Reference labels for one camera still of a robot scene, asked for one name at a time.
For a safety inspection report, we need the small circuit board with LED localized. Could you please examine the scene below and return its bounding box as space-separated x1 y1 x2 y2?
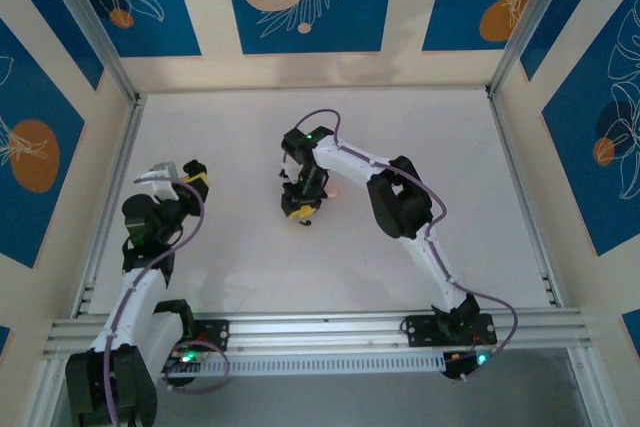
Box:
167 344 201 368
443 349 494 379

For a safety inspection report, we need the blue poster with peach circle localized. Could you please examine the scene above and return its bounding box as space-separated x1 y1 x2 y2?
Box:
221 0 398 55

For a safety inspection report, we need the blue poster with orange circle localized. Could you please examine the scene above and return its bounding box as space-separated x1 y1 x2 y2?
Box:
0 19 87 269
421 0 557 53

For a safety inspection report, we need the aluminium table edge rail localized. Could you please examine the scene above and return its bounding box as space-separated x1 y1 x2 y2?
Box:
69 96 146 321
484 89 566 309

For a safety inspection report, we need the long aluminium base rail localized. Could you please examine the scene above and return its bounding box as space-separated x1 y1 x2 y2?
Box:
42 305 589 363

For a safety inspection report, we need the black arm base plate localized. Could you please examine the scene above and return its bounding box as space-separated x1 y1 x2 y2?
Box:
192 319 232 352
403 313 497 349

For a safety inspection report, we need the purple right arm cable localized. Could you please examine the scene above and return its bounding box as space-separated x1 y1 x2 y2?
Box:
293 109 519 363

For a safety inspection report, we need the grey slotted cable duct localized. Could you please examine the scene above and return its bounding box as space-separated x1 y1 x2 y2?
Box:
197 350 447 377

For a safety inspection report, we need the aluminium frame post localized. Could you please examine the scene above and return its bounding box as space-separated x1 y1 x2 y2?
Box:
37 0 146 107
487 0 584 98
567 346 609 427
19 354 71 427

